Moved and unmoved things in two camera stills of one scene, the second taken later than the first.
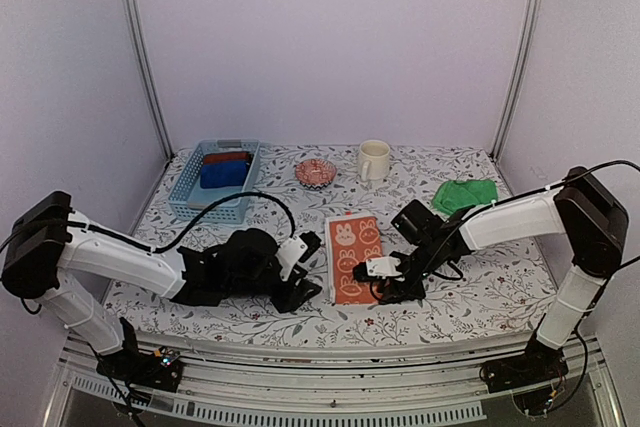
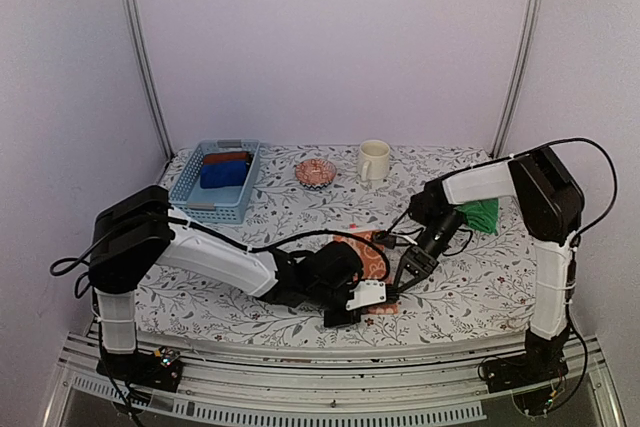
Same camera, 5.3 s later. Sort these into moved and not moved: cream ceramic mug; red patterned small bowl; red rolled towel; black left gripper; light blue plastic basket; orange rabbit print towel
Moved: black left gripper; orange rabbit print towel
Not moved: red patterned small bowl; cream ceramic mug; light blue plastic basket; red rolled towel
